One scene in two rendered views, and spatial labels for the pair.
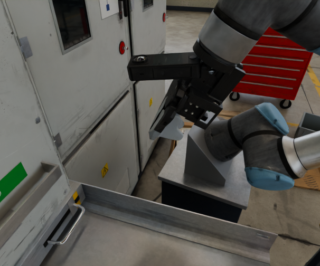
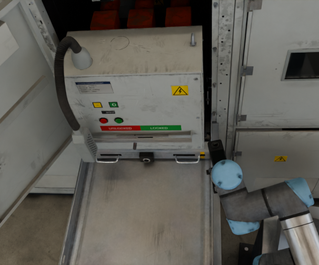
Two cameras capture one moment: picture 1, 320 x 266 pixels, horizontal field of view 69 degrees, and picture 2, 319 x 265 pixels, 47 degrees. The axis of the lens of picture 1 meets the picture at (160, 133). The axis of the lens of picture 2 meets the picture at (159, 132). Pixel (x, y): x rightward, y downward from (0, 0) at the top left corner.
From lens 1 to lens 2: 1.04 m
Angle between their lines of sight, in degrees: 58
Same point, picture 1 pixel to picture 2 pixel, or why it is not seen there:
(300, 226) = not seen: outside the picture
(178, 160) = not seen: hidden behind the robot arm
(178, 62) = (214, 161)
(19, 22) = (252, 60)
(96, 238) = (189, 176)
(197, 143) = not seen: hidden behind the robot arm
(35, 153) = (189, 126)
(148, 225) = (205, 201)
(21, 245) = (165, 146)
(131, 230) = (199, 192)
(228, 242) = (209, 250)
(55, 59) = (270, 81)
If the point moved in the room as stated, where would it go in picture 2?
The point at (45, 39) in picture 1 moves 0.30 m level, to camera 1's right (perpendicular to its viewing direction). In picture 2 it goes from (269, 70) to (305, 134)
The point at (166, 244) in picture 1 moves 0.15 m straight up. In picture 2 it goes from (197, 214) to (196, 199)
